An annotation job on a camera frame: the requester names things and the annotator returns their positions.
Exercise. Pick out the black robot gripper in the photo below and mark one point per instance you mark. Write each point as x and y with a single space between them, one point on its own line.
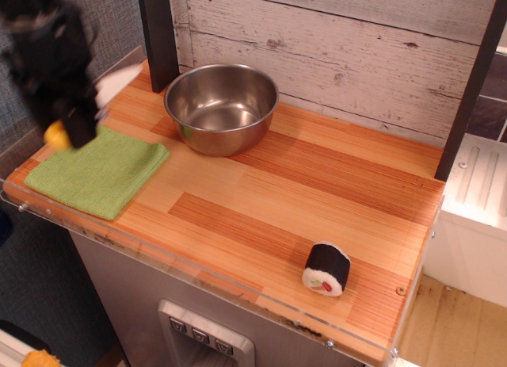
49 61

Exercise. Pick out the yellow handled white toy knife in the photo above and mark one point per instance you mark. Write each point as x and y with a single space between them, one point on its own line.
57 136

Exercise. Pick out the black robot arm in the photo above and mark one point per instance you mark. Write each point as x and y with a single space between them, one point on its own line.
28 10

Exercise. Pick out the green folded cloth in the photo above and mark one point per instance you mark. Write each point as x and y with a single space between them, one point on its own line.
100 178

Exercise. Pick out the stainless steel bowl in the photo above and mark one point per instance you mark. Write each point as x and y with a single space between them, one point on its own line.
222 109

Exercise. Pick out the clear acrylic edge guard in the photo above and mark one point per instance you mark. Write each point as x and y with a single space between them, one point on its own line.
233 254

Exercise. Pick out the grey toy kitchen cabinet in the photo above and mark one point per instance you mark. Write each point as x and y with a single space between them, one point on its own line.
130 291

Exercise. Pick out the orange plush toy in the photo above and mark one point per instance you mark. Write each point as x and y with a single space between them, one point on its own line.
40 358

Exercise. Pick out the silver dispenser button panel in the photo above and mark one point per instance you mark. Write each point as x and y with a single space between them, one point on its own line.
193 340

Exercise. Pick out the plush sushi roll toy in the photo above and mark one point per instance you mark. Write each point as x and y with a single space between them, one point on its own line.
327 270

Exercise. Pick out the white drainboard sink unit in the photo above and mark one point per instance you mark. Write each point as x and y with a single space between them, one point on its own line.
467 250

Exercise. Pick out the dark left shelf post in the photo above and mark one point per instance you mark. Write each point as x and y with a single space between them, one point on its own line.
160 43

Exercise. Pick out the dark shelf post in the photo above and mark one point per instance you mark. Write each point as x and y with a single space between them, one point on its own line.
479 71
160 43

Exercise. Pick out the dark right shelf post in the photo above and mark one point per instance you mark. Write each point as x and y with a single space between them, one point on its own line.
479 71

